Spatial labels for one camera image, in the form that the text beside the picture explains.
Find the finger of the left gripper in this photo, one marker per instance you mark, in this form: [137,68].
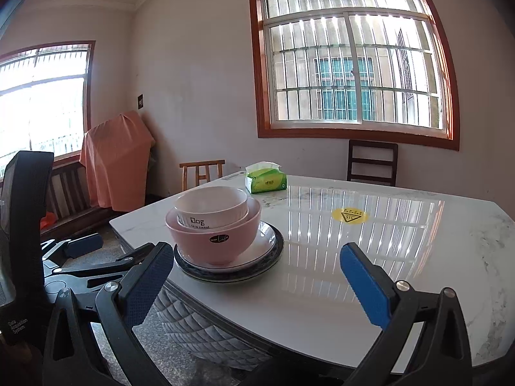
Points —
[59,252]
[124,263]

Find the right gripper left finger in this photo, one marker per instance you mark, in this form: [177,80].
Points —
[119,306]

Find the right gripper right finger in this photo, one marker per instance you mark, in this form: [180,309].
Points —
[423,338]

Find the blue floral patterned plate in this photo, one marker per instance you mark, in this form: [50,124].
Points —
[263,253]

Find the white ribbed bowl pink band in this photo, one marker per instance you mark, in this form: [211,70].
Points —
[211,220]

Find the white bowl blue band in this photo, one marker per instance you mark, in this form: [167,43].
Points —
[209,199]

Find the dark wooden bench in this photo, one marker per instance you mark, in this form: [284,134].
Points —
[68,200]

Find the quilted grey table base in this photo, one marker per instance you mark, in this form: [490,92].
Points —
[189,329]

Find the orange cloth covered object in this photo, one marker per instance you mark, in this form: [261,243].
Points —
[116,155]

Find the light wooden chair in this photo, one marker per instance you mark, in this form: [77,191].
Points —
[202,171]

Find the side window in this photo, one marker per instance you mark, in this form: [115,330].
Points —
[45,98]

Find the green tissue pack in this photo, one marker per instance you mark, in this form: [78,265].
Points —
[265,177]

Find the yellow warning sticker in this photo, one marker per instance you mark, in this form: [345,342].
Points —
[350,215]

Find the dark wooden chair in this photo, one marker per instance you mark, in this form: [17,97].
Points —
[391,164]

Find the large barred window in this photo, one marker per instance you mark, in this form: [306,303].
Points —
[354,69]

